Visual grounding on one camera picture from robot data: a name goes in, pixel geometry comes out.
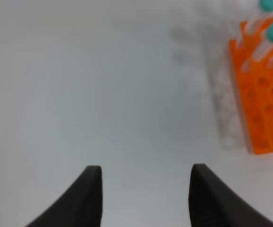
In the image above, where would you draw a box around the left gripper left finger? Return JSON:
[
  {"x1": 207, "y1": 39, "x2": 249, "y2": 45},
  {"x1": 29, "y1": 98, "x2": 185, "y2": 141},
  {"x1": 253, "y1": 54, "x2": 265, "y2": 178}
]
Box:
[{"x1": 28, "y1": 166, "x2": 103, "y2": 227}]

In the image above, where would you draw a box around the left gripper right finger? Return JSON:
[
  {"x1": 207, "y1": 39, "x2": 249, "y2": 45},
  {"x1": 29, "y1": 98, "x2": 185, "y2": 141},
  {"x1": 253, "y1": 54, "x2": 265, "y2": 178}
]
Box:
[{"x1": 188, "y1": 164, "x2": 273, "y2": 227}]

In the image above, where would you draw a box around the orange test tube rack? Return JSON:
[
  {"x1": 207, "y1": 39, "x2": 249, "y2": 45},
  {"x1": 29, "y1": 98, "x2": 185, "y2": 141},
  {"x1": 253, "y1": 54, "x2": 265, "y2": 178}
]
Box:
[{"x1": 228, "y1": 17, "x2": 273, "y2": 155}]

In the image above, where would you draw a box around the second row left tube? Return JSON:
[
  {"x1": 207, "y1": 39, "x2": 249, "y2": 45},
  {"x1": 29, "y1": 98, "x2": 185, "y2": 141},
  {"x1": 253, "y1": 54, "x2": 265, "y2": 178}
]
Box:
[{"x1": 252, "y1": 23, "x2": 273, "y2": 61}]

